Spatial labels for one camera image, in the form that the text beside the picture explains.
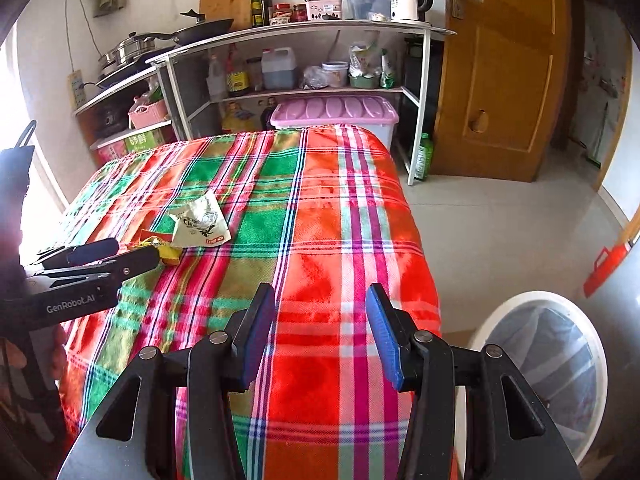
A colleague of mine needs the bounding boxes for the white trash bin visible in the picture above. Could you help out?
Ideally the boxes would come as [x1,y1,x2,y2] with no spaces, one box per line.
[463,290,608,464]

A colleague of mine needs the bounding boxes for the person's left hand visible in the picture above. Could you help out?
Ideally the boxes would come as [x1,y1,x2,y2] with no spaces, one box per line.
[1,325,67,382]

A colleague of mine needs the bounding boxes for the yellow snack packet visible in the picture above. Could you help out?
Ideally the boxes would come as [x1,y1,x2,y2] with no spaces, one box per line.
[128,229,183,266]

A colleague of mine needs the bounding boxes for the beige dumpling packet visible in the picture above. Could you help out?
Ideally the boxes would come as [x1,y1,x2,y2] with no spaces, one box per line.
[169,190,231,248]

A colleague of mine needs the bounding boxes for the grey bin liner bag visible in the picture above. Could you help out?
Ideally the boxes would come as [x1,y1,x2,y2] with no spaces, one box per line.
[485,302,598,458]

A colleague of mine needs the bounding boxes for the green carton box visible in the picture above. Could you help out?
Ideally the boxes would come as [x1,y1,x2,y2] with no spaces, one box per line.
[96,129,165,162]

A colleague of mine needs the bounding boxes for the pink plastic basket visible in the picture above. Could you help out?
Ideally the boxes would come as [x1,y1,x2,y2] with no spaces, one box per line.
[128,100,168,129]

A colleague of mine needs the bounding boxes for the plaid tablecloth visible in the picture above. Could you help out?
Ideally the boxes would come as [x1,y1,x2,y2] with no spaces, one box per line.
[61,126,440,479]

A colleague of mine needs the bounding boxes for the red dustpan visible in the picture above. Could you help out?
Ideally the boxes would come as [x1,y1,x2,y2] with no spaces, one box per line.
[582,243,631,298]

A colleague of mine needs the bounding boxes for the soy sauce bottle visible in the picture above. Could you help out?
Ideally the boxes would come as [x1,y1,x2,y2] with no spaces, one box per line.
[226,44,250,96]

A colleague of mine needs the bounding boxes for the steel pot with lid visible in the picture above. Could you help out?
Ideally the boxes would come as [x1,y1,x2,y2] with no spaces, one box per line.
[99,32,156,78]

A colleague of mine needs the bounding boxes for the translucent oil jug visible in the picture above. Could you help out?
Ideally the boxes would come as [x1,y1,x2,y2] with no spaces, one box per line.
[260,47,297,90]

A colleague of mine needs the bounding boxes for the black frying pan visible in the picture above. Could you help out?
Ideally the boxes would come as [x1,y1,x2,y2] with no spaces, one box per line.
[141,9,234,46]

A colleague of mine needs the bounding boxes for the pink lid storage box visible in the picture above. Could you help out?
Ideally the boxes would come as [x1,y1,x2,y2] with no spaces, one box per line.
[270,94,399,150]

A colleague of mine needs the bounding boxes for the dark sauce bottle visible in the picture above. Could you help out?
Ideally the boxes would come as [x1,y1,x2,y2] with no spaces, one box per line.
[260,0,272,26]

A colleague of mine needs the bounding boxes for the green plastic bottle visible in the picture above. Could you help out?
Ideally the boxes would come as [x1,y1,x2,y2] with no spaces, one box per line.
[414,132,433,181]

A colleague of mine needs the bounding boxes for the white metal shelf rack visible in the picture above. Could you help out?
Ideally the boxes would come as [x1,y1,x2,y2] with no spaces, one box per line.
[75,20,449,164]

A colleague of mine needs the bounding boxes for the pink utensil holder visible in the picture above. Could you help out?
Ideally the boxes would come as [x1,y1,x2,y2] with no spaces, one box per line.
[306,0,342,22]

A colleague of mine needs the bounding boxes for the clear plastic container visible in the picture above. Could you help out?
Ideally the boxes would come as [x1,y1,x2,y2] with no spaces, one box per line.
[341,0,392,22]

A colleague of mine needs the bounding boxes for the wooden door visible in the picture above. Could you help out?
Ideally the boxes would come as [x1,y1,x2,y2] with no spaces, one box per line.
[431,0,570,182]

